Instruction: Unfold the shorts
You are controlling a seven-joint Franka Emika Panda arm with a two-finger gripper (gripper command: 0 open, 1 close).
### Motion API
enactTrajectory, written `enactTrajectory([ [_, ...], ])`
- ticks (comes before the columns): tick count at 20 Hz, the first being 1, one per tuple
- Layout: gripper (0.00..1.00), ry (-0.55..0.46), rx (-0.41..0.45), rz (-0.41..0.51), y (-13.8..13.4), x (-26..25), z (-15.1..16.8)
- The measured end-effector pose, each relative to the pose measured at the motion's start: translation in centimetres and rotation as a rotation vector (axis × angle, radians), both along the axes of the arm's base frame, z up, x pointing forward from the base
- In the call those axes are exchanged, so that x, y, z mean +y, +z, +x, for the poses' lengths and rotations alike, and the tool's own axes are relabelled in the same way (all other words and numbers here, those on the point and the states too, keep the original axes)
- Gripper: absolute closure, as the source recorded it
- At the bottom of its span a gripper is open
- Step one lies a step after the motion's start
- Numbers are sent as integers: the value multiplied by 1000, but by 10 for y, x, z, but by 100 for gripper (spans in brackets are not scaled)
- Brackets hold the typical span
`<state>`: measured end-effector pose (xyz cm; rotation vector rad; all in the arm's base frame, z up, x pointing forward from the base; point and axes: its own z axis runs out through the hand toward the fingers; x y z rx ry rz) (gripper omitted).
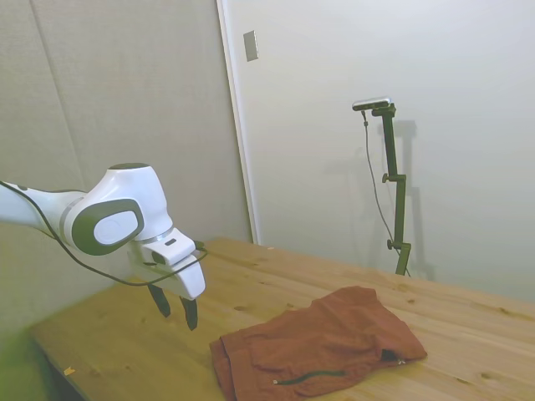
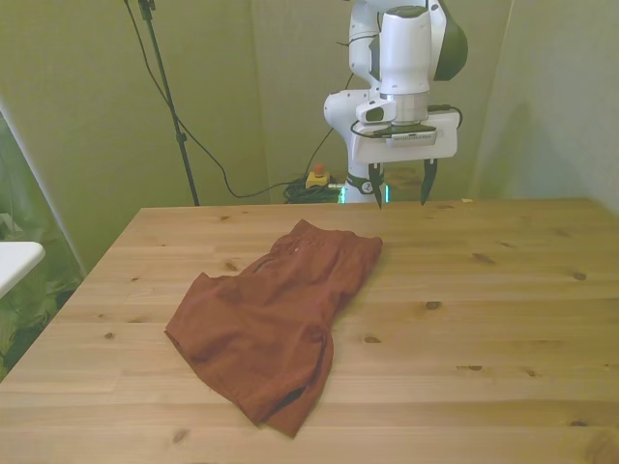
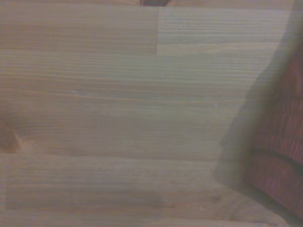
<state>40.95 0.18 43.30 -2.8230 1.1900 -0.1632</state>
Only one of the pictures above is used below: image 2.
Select rust red shorts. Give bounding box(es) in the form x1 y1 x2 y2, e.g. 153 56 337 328
163 218 385 440

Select thin black tripod stand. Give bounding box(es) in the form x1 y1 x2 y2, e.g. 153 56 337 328
123 0 202 207

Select dark coiled cable bundle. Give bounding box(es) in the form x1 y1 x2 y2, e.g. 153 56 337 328
282 177 348 205

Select long black cable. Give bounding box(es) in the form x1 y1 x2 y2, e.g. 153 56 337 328
124 0 342 199

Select white plastic board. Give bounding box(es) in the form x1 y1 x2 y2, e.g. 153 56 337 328
0 241 46 300

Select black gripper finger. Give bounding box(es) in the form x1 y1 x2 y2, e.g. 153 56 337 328
420 158 438 207
368 162 385 211

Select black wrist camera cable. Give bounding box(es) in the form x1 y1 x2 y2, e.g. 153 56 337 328
350 103 463 141

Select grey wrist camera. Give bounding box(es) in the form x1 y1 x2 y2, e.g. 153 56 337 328
384 124 440 147

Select green leaf pattern curtain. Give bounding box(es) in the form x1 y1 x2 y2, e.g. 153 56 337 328
0 110 86 383

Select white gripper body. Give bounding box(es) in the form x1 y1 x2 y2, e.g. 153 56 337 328
348 109 459 166

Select yellow emergency stop button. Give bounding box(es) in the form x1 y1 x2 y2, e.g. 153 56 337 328
306 162 336 190

